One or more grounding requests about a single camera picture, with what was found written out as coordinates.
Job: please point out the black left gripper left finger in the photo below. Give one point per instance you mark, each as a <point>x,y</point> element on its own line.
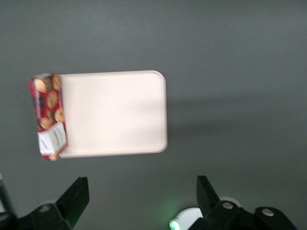
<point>69,206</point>

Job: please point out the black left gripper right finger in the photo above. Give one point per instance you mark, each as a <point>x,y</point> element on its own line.
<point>216,210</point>

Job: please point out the red cookie box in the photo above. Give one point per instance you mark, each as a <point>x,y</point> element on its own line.
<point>49,115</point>

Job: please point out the cream plastic tray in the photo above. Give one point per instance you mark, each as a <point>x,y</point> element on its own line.
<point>115,115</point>

